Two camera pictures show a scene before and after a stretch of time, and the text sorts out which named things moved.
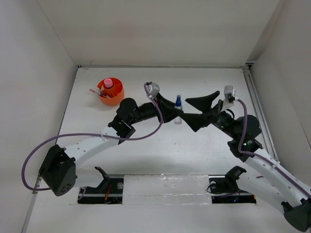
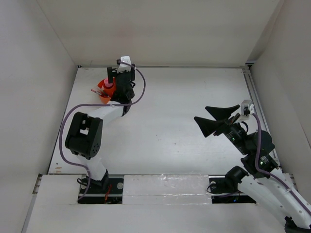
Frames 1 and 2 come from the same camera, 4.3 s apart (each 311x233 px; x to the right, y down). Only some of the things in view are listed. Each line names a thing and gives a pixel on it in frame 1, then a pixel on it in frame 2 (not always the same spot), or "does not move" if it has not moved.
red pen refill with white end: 95,91 does not move
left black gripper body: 146,111 -> 129,73
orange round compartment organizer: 116,92 does not move
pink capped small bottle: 108,82 does not move
